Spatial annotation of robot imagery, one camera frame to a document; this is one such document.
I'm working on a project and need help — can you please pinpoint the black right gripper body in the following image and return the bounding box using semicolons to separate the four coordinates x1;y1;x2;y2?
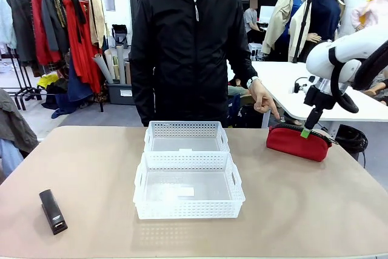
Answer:
304;86;336;130

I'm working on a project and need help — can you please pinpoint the red zipper pouch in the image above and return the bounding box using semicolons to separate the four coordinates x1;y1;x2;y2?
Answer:
266;123;338;163

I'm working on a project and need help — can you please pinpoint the black stapler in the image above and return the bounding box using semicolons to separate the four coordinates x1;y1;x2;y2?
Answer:
38;189;69;236

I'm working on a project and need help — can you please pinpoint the person's left hand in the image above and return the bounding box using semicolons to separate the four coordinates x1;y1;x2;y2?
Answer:
247;79;282;120

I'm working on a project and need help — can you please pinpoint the white table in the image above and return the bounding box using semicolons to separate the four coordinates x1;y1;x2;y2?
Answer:
227;60;388;122

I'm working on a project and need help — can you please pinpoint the silver wristwatch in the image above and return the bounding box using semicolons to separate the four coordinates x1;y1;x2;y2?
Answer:
246;76;262;90

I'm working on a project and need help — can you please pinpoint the mannequin in navy top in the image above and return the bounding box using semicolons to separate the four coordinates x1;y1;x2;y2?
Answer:
298;0;346;62

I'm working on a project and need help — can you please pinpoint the mannequin in beige trench coat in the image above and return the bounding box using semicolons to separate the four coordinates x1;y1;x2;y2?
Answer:
261;0;304;62

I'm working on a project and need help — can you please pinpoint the white monitor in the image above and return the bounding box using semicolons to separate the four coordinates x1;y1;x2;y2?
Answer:
259;5;275;24

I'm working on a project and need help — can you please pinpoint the seated person in grey shirt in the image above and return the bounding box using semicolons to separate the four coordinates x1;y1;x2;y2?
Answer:
243;0;267;44

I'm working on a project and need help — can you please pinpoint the white perforated plastic basket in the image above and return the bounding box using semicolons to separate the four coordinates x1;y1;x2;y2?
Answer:
143;120;230;153
132;150;246;220

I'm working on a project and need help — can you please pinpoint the person in black jacket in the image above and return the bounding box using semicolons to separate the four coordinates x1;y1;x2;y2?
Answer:
129;0;261;128

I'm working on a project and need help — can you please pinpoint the grey storage bin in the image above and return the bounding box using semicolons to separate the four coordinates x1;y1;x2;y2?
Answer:
105;81;136;106

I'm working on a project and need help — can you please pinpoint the tall grey cardboard tube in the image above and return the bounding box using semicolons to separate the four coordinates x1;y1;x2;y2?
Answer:
116;44;127;86

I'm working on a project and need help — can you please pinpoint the beige paper roll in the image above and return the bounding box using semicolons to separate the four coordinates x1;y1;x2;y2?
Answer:
104;49;118;82

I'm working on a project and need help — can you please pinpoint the black bag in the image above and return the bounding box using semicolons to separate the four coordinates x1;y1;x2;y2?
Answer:
111;24;130;50

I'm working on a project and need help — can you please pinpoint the grey paper roll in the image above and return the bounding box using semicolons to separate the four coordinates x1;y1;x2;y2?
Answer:
92;53;115;84

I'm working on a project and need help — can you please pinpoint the blue cloth on floor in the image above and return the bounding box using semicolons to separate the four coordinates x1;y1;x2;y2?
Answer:
51;58;93;119

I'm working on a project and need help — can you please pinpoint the long red dress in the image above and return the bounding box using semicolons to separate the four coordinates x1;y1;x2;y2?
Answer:
62;0;102;95

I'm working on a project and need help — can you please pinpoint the beige hanging shirt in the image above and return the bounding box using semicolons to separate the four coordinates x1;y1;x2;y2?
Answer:
81;0;107;49

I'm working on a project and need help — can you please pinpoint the black hanging scarf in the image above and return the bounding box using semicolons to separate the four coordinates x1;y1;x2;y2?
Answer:
70;0;87;44

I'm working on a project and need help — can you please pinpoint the yellow cloth bundle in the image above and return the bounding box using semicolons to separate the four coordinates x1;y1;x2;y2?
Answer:
36;73;60;90

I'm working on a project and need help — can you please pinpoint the grey hanging coat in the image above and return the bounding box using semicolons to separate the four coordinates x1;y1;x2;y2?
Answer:
41;0;70;55

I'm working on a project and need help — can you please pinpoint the red hanging coat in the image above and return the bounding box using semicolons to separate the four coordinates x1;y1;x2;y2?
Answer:
31;0;63;66

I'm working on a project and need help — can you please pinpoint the grey jacket on chair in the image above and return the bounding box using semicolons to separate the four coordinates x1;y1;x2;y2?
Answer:
0;88;39;154

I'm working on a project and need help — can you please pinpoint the light blue cloth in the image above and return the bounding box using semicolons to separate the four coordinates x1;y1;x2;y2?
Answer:
0;139;24;178

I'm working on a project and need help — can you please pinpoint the dark grey hanging jacket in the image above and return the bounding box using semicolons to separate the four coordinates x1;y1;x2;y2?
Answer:
7;0;37;62

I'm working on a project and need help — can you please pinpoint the light blue hanging garment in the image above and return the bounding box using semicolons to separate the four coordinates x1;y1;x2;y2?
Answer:
0;0;18;49

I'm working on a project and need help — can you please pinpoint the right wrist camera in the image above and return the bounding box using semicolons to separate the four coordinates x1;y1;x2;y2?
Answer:
293;76;318;95

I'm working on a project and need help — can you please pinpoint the black cable coil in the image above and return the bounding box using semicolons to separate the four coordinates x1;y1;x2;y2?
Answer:
335;124;369;153

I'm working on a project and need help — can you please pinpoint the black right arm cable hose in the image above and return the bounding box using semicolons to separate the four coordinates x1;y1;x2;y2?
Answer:
329;39;388;114

